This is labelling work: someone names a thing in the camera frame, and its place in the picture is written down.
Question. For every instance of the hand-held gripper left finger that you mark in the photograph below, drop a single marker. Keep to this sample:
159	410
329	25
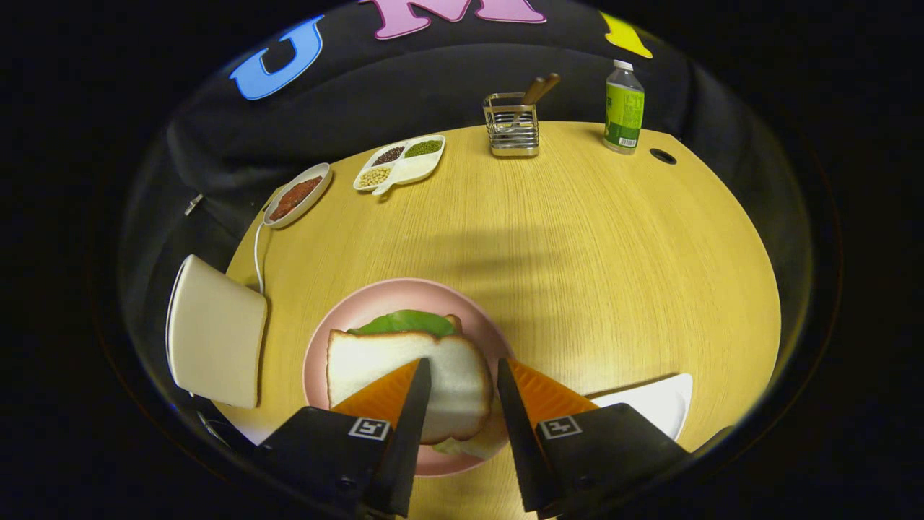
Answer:
411	440

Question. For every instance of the pink plate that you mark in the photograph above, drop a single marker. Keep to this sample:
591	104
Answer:
375	300

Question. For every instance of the white bread slice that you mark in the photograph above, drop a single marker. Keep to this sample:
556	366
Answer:
375	361

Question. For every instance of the green lettuce leaf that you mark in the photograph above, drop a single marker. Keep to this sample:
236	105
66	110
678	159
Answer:
404	323

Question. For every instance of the green label drink bottle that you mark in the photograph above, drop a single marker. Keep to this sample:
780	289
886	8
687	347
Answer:
624	108

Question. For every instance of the round white meat plate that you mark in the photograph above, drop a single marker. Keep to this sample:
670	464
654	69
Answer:
317	180

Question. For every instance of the white toaster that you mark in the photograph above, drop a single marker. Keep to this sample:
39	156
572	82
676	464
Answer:
216	332

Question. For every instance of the white square plate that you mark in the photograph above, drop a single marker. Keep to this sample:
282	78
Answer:
650	404

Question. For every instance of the black backdrop cloth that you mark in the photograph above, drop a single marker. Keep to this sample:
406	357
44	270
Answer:
433	72

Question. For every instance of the silver clip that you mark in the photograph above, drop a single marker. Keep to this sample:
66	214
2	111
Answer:
193	204

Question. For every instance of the red meat slice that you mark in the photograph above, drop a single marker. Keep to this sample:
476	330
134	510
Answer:
294	198

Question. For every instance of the white divided bean dish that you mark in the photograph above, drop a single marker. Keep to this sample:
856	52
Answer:
415	167

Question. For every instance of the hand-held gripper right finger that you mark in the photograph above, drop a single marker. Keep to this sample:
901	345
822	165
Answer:
516	440

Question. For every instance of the brown-crust bread slice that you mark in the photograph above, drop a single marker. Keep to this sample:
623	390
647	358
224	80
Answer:
471	446

